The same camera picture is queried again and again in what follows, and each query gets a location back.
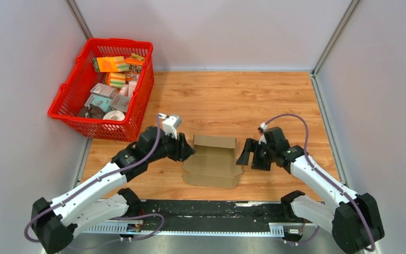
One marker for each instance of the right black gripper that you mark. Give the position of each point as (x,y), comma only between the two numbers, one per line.
(252,145)

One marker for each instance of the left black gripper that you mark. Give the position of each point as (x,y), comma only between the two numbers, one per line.
(182,150)

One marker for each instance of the brown cardboard box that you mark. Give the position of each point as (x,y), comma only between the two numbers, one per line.
(213,164)

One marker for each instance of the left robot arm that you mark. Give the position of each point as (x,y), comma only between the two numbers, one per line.
(94,189)

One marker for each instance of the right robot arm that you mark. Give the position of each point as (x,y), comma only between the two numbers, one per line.
(329,189)

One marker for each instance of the grey pink box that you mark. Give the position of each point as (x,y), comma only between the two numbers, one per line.
(120,103)

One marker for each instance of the teal patterned box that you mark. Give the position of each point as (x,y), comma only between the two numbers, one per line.
(99,101)

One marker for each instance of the orange box in basket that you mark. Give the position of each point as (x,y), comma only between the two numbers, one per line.
(110,64)

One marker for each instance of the white tape roll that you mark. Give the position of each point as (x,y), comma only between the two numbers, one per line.
(114,116)

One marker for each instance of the striped sponge pack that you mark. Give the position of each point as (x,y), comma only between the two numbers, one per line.
(115,79)

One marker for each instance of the red plastic basket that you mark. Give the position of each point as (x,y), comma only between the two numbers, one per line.
(74,92)

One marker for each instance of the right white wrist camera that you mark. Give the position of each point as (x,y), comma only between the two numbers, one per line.
(262,128)

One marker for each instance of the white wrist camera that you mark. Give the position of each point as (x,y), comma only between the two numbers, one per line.
(262,128)
(170,124)

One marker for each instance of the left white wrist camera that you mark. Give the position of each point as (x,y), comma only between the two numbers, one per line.
(170,124)

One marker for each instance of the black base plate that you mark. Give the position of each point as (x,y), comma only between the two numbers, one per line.
(210,216)

